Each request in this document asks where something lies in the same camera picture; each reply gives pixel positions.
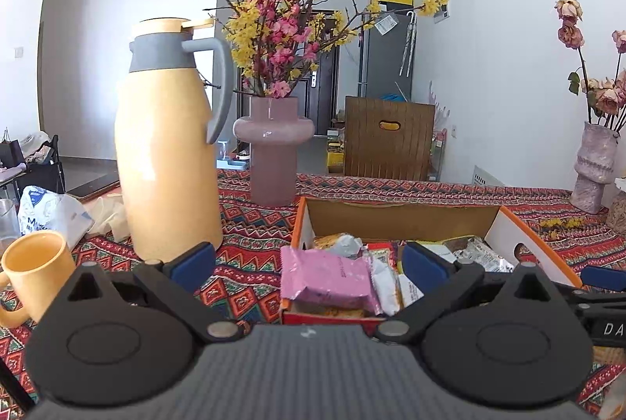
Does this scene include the pink snack packet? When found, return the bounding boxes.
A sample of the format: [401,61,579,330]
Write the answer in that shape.
[280,246,382,315]

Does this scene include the yellow ceramic mug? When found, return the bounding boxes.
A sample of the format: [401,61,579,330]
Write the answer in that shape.
[1,230,76,329]

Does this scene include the dried pink roses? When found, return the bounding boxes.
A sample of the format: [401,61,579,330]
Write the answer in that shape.
[554,0,625,135]

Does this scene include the white plastic bag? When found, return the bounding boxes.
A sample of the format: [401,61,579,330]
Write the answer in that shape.
[18,186,94,251]

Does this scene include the black folding chair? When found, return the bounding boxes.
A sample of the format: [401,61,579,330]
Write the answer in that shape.
[1,132,66,199]

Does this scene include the white cracker snack packet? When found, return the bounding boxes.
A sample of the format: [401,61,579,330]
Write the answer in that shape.
[364,251,425,316]

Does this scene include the fallen yellow petals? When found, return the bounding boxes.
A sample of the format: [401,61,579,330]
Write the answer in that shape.
[538,218,585,241]

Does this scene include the textured mauve ceramic vase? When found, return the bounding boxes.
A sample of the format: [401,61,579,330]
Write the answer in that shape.
[570,122,619,215]

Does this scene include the wooden slatted chair back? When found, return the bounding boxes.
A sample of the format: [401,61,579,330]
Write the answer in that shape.
[344,97,435,181]

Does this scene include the pink glass vase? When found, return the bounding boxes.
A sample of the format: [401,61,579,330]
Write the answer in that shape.
[232,97,315,207]

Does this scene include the grey refrigerator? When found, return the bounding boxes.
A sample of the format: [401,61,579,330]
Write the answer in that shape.
[359,2,417,102]

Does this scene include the clear jar of seeds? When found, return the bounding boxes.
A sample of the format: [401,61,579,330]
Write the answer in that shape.
[606,178,626,237]

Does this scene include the dark brown entrance door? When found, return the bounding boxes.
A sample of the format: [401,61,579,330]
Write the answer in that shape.
[293,10,342,136]

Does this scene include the red cardboard pumpkin box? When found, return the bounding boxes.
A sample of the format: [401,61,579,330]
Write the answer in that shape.
[280,195,584,336]

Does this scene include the clear drinking glass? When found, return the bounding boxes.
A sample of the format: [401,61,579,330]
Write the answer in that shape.
[0,199,20,253]

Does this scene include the yellow thermos jug grey handle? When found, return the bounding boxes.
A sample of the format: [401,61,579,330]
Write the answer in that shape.
[115,18,236,262]

